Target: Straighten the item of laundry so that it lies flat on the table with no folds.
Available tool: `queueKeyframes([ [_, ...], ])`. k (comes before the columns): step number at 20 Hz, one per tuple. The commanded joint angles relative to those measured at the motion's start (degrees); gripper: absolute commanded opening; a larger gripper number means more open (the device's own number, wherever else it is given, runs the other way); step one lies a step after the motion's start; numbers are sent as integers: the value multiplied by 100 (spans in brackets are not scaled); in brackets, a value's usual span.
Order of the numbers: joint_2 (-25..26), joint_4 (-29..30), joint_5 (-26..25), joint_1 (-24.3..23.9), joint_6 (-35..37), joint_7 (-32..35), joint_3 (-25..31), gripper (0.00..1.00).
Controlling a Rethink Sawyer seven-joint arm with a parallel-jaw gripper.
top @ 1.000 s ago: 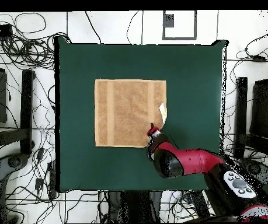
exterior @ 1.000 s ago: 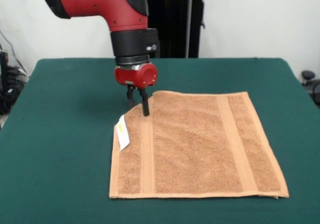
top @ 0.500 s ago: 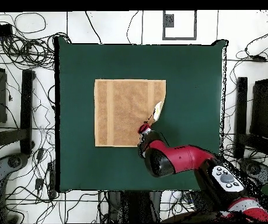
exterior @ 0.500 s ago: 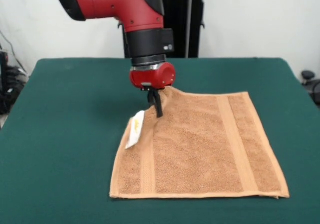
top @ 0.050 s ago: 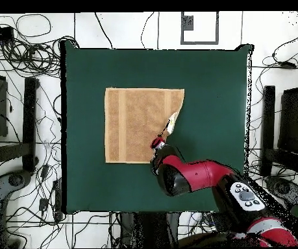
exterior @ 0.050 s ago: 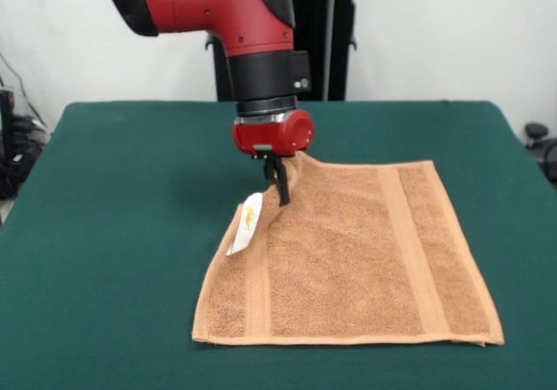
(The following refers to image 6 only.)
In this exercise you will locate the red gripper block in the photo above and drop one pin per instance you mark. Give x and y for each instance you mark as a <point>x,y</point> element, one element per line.
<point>261,137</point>

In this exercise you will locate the grey office chair base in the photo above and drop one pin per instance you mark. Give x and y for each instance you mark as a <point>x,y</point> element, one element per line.
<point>537,131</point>

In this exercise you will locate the tan terry towel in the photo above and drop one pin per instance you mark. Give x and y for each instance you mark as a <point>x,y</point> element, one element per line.
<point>339,255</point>

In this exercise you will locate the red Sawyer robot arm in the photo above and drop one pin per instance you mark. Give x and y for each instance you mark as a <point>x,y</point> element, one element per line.
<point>209,2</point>

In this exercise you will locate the dark green table cloth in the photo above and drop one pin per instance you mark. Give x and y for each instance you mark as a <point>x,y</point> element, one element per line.
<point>109,190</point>

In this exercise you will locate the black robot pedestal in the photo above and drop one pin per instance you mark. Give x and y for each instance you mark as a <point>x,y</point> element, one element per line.
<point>344,59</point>

